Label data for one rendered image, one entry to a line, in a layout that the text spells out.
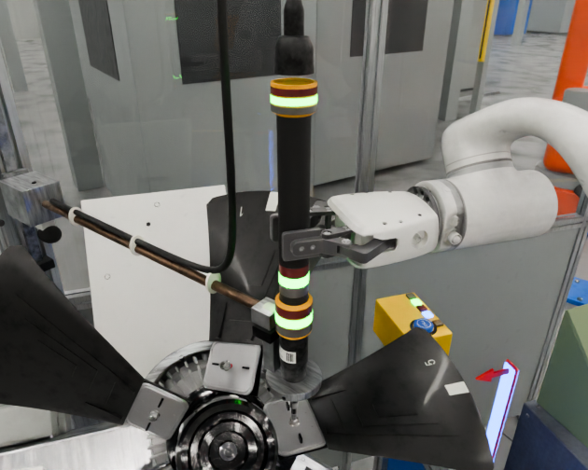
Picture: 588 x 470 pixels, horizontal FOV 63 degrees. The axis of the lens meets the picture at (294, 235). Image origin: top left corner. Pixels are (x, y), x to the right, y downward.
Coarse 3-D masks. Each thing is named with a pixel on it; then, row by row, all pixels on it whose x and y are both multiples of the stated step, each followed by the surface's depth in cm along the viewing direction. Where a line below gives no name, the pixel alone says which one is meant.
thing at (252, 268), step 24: (240, 192) 74; (264, 192) 72; (216, 216) 74; (264, 216) 71; (216, 240) 73; (240, 240) 71; (264, 240) 69; (216, 264) 71; (240, 264) 69; (264, 264) 67; (312, 264) 65; (240, 288) 67; (264, 288) 65; (216, 312) 68; (240, 312) 66; (216, 336) 66; (240, 336) 64
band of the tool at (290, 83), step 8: (272, 80) 44; (280, 80) 46; (288, 80) 46; (296, 80) 46; (304, 80) 46; (312, 80) 45; (280, 88) 42; (288, 88) 42; (296, 88) 42; (304, 88) 42; (280, 96) 43; (312, 96) 43; (312, 104) 44
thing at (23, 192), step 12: (24, 168) 92; (0, 180) 89; (12, 180) 89; (24, 180) 89; (36, 180) 89; (48, 180) 89; (12, 192) 86; (24, 192) 84; (36, 192) 86; (48, 192) 88; (60, 192) 89; (12, 204) 88; (24, 204) 85; (36, 204) 87; (12, 216) 91; (24, 216) 87; (36, 216) 87; (48, 216) 89; (60, 216) 91
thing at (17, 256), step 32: (0, 256) 56; (0, 288) 56; (32, 288) 56; (0, 320) 57; (32, 320) 56; (64, 320) 56; (0, 352) 58; (32, 352) 57; (64, 352) 57; (96, 352) 57; (0, 384) 60; (32, 384) 60; (64, 384) 59; (96, 384) 58; (128, 384) 58; (96, 416) 62
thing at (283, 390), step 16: (256, 304) 59; (256, 320) 58; (272, 320) 57; (256, 336) 59; (272, 336) 57; (272, 352) 59; (272, 368) 60; (272, 384) 58; (288, 384) 58; (304, 384) 58; (320, 384) 59; (288, 400) 58
